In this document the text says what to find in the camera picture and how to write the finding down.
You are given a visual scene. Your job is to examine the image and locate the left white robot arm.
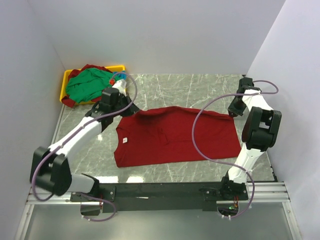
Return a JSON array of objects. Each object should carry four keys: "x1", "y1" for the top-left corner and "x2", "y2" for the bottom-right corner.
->
[{"x1": 30, "y1": 86, "x2": 140, "y2": 198}]

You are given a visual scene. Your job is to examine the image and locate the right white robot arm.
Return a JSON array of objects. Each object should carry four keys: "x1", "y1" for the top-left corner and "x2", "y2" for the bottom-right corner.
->
[{"x1": 220, "y1": 77, "x2": 282, "y2": 200}]

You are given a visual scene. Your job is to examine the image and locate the blue t shirt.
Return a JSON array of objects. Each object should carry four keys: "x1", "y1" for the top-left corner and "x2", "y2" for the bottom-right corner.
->
[{"x1": 113, "y1": 70, "x2": 127, "y2": 81}]

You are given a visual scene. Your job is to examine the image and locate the yellow plastic bin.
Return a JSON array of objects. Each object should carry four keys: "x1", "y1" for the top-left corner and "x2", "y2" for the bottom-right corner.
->
[{"x1": 59, "y1": 64, "x2": 126, "y2": 108}]

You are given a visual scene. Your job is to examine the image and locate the dark red t shirt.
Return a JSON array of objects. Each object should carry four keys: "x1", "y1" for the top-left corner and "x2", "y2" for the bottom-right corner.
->
[{"x1": 61, "y1": 63, "x2": 115, "y2": 109}]

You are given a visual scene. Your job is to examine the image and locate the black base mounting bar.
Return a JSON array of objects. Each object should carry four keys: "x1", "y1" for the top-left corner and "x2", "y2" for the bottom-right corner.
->
[{"x1": 70, "y1": 182, "x2": 249, "y2": 216}]

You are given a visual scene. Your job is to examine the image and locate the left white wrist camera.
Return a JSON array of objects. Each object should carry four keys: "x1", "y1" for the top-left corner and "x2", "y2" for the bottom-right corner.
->
[{"x1": 109, "y1": 78, "x2": 127, "y2": 95}]

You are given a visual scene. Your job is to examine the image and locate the aluminium frame rail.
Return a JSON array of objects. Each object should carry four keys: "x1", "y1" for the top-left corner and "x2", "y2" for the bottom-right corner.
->
[{"x1": 13, "y1": 104, "x2": 302, "y2": 240}]

